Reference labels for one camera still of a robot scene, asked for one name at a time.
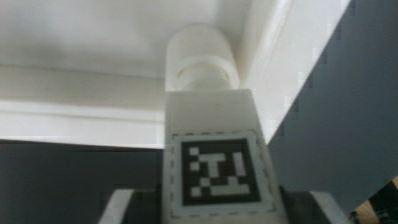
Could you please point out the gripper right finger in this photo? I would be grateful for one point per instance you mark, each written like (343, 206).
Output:
(313, 208)

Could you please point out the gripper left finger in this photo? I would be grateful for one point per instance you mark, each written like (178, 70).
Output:
(128, 208)

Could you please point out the white leg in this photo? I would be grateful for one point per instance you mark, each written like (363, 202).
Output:
(219, 189)

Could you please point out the white square tabletop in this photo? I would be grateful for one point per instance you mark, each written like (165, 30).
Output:
(82, 62)

